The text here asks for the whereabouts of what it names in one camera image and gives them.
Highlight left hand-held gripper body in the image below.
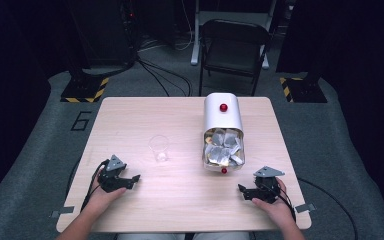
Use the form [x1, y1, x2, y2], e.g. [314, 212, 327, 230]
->
[96, 154, 128, 194]

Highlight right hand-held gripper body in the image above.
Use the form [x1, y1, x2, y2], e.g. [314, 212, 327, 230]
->
[253, 165, 286, 205]

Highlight person's left hand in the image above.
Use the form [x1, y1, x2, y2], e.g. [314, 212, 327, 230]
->
[85, 170, 128, 215]

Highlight person's right hand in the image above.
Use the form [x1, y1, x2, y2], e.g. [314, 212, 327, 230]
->
[251, 177, 297, 229]

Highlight clear plastic cup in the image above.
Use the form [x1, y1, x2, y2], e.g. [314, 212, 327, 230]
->
[147, 134, 171, 163]

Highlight grey tape strip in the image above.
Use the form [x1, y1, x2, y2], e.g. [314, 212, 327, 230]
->
[49, 206, 76, 220]
[294, 202, 317, 214]

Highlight pile of silver packets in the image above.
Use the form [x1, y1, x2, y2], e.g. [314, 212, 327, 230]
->
[203, 128, 245, 168]

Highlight black yellow striped stand base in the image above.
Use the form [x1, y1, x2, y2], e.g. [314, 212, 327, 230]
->
[278, 76, 328, 104]
[60, 76, 110, 104]

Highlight black folding chair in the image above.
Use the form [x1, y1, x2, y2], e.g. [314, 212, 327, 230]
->
[198, 18, 273, 97]

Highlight left hand-held gripper cable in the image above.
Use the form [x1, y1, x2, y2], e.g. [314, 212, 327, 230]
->
[79, 159, 110, 212]

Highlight hand-held gripper cable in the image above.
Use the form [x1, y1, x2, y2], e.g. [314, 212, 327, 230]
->
[79, 159, 110, 212]
[279, 177, 359, 240]

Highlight right hand-held gripper cable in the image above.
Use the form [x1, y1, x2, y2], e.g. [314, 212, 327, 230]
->
[279, 177, 359, 240]

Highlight black floor cables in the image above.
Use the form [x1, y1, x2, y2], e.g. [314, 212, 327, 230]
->
[135, 33, 194, 98]

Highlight white desk frame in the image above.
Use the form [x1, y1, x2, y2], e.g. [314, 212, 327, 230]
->
[190, 0, 278, 70]

